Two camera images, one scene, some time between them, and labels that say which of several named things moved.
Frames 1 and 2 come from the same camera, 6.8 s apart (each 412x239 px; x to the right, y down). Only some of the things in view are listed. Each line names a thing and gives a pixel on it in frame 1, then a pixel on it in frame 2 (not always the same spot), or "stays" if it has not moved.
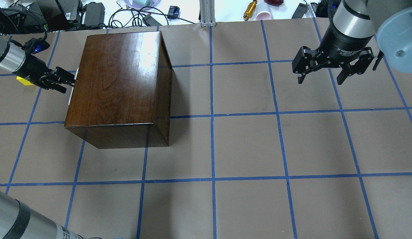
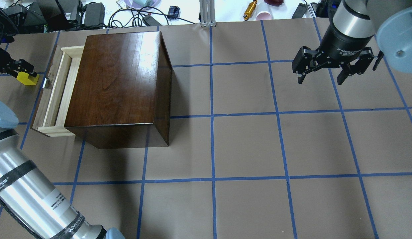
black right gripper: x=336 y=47 stays
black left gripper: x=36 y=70 -> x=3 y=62
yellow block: x=25 y=82 stays
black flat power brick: x=300 y=11 stays
